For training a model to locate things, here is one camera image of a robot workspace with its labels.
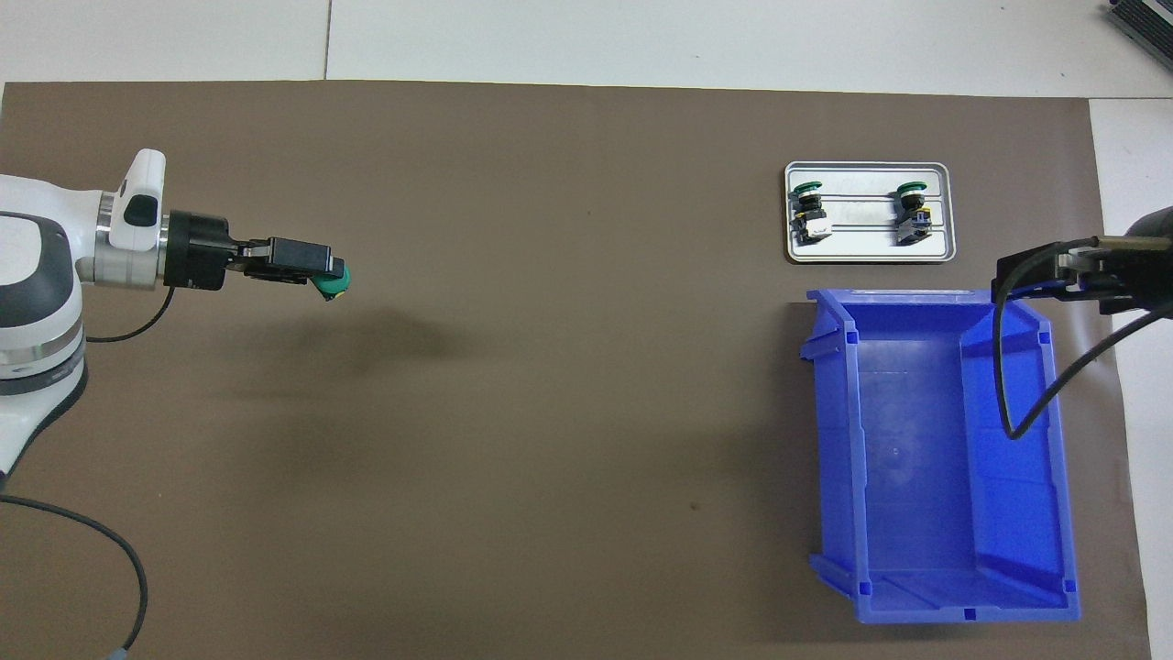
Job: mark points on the brown table mat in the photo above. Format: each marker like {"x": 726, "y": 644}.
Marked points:
{"x": 550, "y": 367}

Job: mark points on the blue plastic storage bin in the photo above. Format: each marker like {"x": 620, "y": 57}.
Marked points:
{"x": 916, "y": 458}

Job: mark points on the grey ribbed device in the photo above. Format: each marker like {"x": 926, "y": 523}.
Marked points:
{"x": 1145, "y": 18}

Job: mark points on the grey metal tray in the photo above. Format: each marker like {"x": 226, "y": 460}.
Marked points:
{"x": 861, "y": 249}

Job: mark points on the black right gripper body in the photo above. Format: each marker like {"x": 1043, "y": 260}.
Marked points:
{"x": 1141, "y": 270}

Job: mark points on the green push button switch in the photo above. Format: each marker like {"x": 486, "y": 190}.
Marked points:
{"x": 806, "y": 220}
{"x": 334, "y": 284}
{"x": 912, "y": 222}

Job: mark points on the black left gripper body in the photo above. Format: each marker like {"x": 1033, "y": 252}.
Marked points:
{"x": 197, "y": 252}

